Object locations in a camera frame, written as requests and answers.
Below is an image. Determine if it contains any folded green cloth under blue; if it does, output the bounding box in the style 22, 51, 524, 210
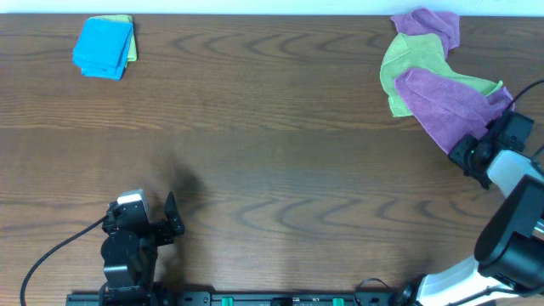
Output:
95, 14, 138, 62

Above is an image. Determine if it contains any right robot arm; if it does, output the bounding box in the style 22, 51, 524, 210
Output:
394, 135, 543, 305

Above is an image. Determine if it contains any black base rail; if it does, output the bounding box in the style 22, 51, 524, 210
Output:
65, 291, 395, 306

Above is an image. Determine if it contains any green microfiber cloth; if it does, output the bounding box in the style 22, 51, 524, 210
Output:
379, 33, 503, 117

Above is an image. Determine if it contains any purple microfiber cloth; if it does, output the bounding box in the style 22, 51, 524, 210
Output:
394, 68, 513, 154

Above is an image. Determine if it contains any crumpled purple cloth at back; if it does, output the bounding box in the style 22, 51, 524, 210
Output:
390, 8, 461, 56

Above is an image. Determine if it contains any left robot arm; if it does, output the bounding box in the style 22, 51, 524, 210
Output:
98, 189, 184, 305

